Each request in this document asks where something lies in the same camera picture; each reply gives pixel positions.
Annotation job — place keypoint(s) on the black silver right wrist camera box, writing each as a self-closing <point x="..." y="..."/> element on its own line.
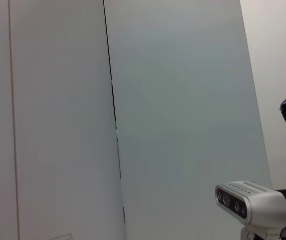
<point x="258" y="200"/>

